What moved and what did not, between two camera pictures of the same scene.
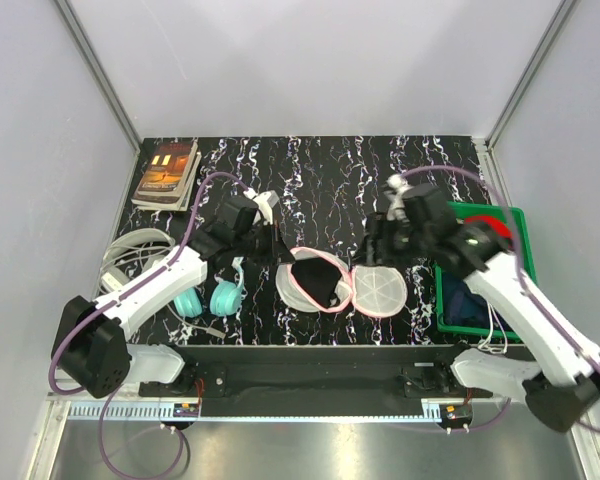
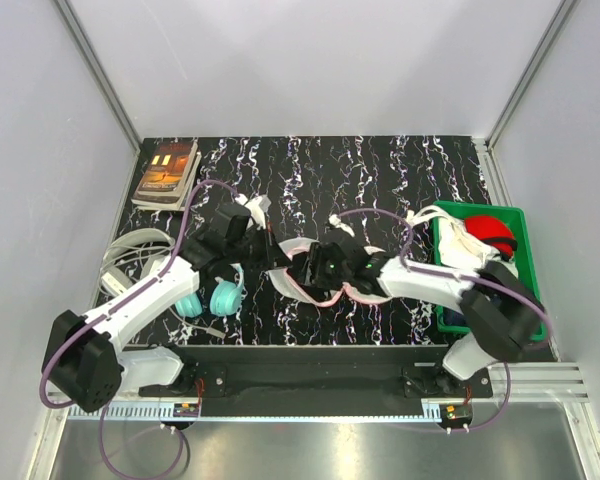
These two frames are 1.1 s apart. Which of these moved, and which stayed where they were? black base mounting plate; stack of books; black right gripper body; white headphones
Moved: black right gripper body
Stayed: stack of books; black base mounting plate; white headphones
